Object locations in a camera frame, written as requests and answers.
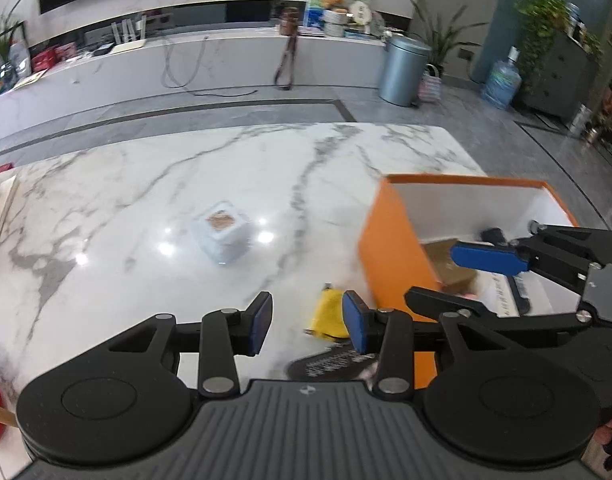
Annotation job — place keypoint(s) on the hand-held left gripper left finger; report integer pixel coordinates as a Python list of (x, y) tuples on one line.
[(261, 325)]

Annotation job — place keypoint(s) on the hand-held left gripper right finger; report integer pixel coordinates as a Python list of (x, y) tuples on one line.
[(356, 322)]

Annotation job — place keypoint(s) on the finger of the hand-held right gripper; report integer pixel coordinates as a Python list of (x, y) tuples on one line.
[(426, 300), (486, 257)]

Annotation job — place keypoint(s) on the yellow pouch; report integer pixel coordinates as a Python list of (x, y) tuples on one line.
[(328, 317)]

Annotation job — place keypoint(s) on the brown cardboard box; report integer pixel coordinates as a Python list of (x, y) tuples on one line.
[(446, 265)]

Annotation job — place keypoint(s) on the orange box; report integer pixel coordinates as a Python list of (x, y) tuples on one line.
[(391, 240)]

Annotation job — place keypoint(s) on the person's right hand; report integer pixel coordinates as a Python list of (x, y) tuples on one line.
[(611, 425)]

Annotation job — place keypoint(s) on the clear acrylic box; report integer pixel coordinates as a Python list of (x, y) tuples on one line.
[(220, 240)]

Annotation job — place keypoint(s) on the blue water jug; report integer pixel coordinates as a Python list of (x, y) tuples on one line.
[(501, 82)]

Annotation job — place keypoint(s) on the woven basket bag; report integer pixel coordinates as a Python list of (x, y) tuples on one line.
[(430, 87)]

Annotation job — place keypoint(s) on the grey cabinet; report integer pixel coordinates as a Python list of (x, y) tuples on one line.
[(566, 80)]

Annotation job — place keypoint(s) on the grey trash can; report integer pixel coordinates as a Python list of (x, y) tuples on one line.
[(403, 75)]

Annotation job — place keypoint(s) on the long-leaf potted plant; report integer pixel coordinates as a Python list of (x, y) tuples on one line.
[(443, 40)]

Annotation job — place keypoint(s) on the green trailing vine plant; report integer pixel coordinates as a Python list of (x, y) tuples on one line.
[(536, 25)]

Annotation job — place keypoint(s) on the patterned round fan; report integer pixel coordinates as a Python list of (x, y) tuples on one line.
[(378, 22)]

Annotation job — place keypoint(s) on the white round fan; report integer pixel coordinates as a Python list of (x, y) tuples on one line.
[(360, 12)]

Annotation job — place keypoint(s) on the marble television bench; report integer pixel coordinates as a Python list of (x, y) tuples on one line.
[(135, 75)]

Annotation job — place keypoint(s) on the landscape picture board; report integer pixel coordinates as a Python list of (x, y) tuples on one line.
[(313, 15)]

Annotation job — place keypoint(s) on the white router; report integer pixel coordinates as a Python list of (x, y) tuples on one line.
[(128, 46)]

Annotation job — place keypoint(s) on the red gift boxes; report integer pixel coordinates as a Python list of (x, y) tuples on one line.
[(50, 57)]

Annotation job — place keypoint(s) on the spiky green potted plant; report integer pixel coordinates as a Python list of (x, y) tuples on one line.
[(3, 40)]

